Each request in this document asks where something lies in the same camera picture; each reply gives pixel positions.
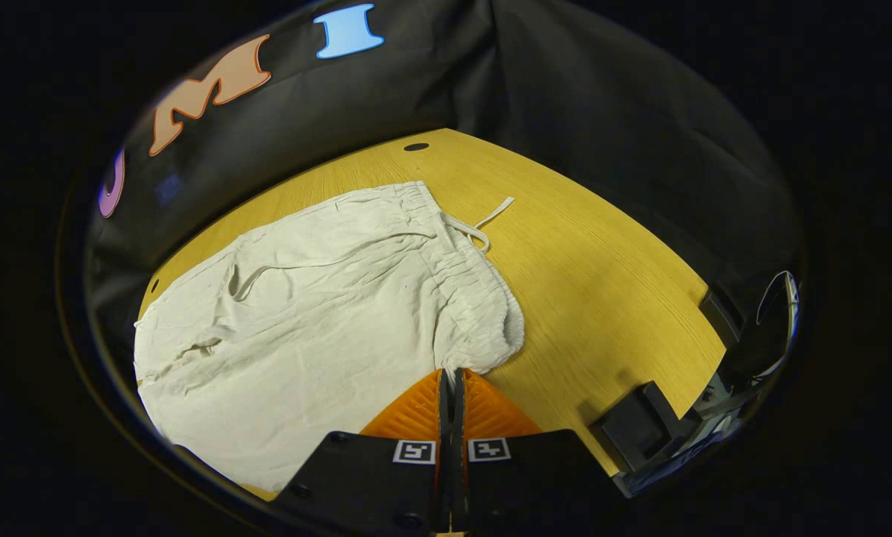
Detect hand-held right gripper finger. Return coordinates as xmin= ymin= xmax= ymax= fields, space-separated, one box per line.
xmin=269 ymin=368 xmax=455 ymax=534
xmin=454 ymin=368 xmax=622 ymax=534

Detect white jeans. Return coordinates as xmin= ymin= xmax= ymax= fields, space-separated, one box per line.
xmin=133 ymin=180 xmax=526 ymax=494

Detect black block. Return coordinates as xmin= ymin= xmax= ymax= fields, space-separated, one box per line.
xmin=591 ymin=380 xmax=704 ymax=474

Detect black backdrop cloth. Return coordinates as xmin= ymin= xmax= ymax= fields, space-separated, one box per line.
xmin=81 ymin=0 xmax=805 ymax=359

